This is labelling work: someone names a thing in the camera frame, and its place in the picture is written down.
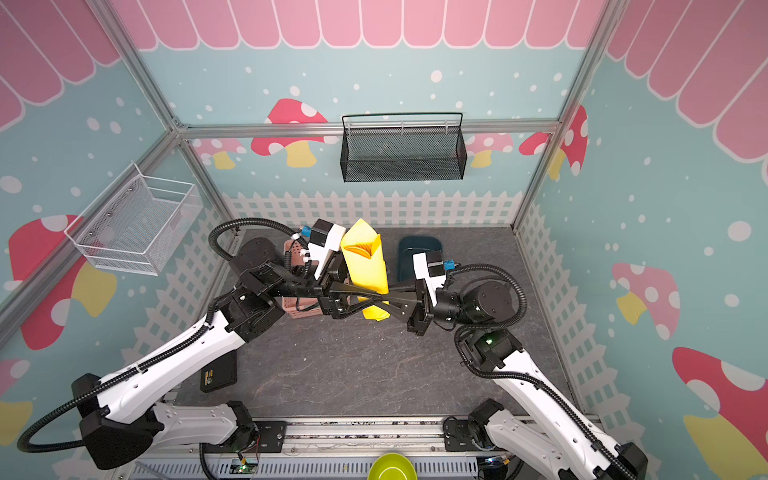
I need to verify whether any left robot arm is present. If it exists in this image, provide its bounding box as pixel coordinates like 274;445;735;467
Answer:
17;217;413;470

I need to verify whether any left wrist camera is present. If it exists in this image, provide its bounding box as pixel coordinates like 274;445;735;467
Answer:
301;219;347;280

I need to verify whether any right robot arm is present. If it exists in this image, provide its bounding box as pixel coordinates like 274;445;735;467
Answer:
352;264;648;479

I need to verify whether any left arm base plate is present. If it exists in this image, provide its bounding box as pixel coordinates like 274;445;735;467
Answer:
225;420;288;453

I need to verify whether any teal plastic tub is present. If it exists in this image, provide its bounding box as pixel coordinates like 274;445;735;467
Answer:
395;235;445;284

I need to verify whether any orange plastic spoon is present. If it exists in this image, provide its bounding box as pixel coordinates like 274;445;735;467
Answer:
344;242;376;259

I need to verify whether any aluminium front rail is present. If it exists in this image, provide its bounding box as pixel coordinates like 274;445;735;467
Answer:
149;415;613;460

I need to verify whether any black yellow tool case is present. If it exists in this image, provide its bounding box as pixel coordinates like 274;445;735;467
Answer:
199;351;238;393

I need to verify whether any green bowl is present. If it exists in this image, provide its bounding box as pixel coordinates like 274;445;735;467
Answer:
367;452;418;480

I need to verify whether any white wire wall basket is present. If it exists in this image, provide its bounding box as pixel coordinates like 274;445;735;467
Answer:
64;164;203;276

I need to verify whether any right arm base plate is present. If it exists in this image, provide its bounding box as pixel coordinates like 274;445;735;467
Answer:
442;416;497;452

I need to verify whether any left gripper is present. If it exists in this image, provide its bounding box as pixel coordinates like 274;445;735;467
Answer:
266;247;391;321

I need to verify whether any black mesh wall basket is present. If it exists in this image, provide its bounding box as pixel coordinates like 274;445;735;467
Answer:
340;112;468;183

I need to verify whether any pink plastic basket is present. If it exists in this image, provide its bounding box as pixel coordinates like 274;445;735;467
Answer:
281;240;322;319

